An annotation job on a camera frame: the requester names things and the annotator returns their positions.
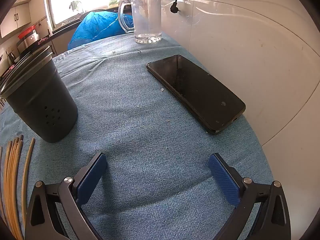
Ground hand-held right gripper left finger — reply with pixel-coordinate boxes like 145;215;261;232
25;152;108;240

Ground green potted plant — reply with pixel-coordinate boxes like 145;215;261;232
69;0;84;14

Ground steel pot with red lid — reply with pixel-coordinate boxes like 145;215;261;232
17;25;40;49

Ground white upper cabinets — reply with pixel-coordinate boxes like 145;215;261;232
0;0;32;39

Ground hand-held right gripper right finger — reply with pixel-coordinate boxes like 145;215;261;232
208;152;292;240

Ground dark grey utensil holder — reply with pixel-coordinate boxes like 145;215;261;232
0;45;78;143

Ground electric kettle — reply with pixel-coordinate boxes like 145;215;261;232
5;51;17;65

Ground black kitchen countertop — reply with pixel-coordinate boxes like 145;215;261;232
15;20;84;55

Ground pile of wooden chopsticks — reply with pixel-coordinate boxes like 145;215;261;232
0;134;36;240

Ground blue plastic bag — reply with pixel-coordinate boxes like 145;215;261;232
67;11;135;51

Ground clear glass mug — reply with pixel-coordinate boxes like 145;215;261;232
117;0;163;44

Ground black smartphone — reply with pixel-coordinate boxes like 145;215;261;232
146;54;246;135

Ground blue tablecloth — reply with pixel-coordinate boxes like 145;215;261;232
0;31;274;240

